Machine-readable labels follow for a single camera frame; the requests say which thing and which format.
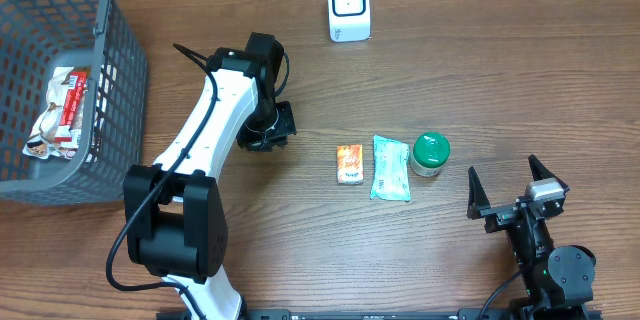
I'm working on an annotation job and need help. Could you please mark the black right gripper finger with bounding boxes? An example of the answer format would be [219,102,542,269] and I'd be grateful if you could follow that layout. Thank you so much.
[467,167,491,219]
[528,154,570,191]

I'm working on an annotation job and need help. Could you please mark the green lid jar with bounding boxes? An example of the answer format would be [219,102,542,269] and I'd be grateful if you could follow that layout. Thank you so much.
[409,132,451,177]

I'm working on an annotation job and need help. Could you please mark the teal tissue packet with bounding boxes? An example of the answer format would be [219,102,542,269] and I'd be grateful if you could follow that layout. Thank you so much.
[370,135,411,202]

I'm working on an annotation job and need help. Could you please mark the beige snack pouch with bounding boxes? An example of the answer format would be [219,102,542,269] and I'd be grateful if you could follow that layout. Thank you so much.
[22,67,90,160]

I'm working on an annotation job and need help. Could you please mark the red candy bar wrapper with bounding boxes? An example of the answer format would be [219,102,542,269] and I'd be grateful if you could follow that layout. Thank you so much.
[54,71,88,143]

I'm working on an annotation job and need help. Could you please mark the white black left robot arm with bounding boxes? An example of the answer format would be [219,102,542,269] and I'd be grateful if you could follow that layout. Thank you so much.
[105,32,297,319]

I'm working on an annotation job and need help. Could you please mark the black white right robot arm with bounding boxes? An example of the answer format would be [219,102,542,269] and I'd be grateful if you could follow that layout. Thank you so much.
[459,155,601,319]

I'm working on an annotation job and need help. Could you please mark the white barcode scanner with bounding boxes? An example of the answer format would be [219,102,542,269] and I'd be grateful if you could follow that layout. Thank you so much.
[327,0,372,42]

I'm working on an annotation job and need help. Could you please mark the orange small packet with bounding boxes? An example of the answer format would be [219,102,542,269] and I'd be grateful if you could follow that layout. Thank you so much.
[336,144,364,185]

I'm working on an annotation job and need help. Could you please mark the grey plastic mesh basket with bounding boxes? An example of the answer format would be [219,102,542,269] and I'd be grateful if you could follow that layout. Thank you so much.
[1,0,148,205]

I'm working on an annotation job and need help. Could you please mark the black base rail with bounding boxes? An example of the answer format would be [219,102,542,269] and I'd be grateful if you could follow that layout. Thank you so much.
[155,308,603,320]

